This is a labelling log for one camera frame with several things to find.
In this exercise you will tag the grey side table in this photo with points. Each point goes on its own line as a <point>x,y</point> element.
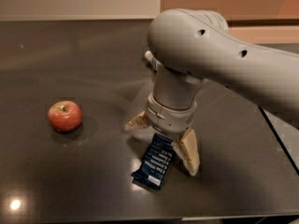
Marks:
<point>287,136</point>

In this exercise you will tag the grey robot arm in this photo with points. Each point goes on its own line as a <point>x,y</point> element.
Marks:
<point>188,48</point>

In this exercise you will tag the red apple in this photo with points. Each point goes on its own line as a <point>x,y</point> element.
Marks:
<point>65,116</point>

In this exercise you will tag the clear plastic water bottle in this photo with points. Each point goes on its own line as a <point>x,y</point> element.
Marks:
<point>151,59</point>

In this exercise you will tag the dark blue rxbar wrapper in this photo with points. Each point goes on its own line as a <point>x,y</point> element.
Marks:
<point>155,162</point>

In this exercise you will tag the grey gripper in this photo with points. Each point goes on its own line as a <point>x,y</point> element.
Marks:
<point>170,117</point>

